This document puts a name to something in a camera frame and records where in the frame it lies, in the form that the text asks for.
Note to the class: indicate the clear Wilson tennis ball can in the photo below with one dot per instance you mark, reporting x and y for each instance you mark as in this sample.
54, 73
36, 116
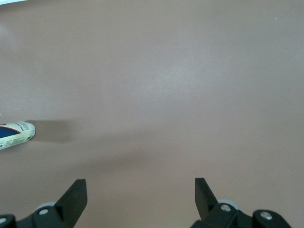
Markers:
19, 134

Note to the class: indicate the brown table mat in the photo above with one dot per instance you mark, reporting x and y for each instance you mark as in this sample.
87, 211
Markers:
166, 71

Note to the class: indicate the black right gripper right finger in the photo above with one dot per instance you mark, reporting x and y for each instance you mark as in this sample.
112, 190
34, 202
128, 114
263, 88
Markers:
204, 202

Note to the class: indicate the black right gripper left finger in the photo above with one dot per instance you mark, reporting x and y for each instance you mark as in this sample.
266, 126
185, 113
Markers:
71, 202

